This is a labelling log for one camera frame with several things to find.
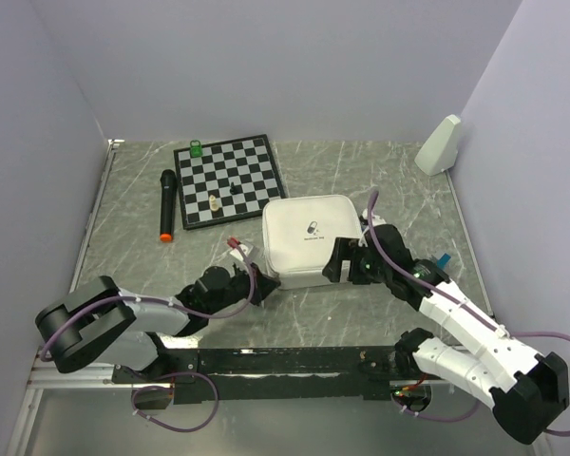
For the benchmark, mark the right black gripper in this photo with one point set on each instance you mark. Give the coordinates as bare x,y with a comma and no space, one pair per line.
347,249

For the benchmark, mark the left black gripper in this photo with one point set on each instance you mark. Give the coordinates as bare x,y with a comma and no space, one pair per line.
266,284

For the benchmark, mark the white medicine kit case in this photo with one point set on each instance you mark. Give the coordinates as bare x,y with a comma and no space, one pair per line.
299,236

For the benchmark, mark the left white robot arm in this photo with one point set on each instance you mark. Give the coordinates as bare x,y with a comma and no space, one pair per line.
101,322

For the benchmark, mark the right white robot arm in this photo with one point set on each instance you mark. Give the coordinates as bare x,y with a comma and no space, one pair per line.
525,390

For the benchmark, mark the cream chess piece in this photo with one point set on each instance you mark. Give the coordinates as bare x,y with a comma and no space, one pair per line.
213,203

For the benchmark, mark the blue wooden block toy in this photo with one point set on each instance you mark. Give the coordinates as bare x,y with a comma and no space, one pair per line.
443,261

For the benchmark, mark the black chess piece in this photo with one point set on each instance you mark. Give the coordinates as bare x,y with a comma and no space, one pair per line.
235,189

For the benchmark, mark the black white chessboard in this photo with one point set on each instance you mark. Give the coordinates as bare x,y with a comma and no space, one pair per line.
248,162

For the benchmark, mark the white wedge device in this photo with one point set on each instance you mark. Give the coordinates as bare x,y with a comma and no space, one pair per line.
439,152

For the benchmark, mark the green toy padlock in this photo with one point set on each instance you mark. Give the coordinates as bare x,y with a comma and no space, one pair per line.
195,149

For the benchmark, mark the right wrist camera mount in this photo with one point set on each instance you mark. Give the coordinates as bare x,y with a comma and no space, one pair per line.
375,219

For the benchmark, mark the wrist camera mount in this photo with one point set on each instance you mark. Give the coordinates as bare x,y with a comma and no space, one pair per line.
375,219
243,252

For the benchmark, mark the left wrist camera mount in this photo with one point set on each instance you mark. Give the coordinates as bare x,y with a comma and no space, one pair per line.
243,252

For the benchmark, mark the black wireless microphone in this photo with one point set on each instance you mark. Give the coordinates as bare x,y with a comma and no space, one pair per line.
168,195

